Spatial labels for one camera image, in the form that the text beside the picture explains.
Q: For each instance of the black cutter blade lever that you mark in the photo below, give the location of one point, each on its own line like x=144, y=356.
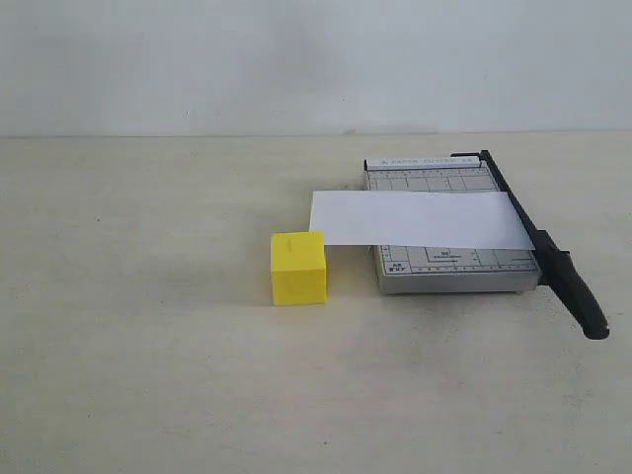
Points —
x=557, y=269

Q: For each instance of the white paper strip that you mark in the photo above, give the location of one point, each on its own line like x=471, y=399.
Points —
x=418, y=219

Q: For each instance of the yellow foam cube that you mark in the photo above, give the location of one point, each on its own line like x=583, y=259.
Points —
x=298, y=268

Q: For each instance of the grey paper cutter base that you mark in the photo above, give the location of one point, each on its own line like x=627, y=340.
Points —
x=404, y=270

